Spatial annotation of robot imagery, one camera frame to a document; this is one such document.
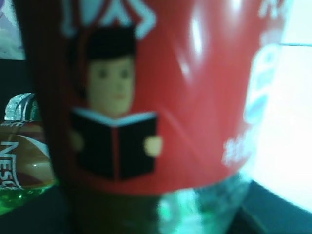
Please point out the red label cola bottle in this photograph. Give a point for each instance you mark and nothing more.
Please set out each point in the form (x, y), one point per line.
(152, 108)

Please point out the green Sprite bottle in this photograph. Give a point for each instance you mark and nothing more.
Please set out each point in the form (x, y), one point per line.
(13, 197)

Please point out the clear water bottle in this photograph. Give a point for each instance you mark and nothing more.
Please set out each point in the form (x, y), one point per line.
(23, 107)

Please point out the brown Nescafe coffee bottle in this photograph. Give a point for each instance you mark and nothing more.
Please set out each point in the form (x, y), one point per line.
(24, 156)

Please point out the white blueberry yogurt bottle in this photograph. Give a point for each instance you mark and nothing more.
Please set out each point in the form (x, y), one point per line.
(10, 39)

